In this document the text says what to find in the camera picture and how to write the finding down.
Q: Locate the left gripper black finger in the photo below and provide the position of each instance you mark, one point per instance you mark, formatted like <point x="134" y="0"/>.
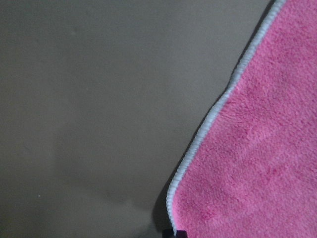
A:
<point x="170" y="234"/>

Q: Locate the pink towel with white trim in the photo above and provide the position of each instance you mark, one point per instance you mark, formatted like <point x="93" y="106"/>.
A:
<point x="251" y="170"/>

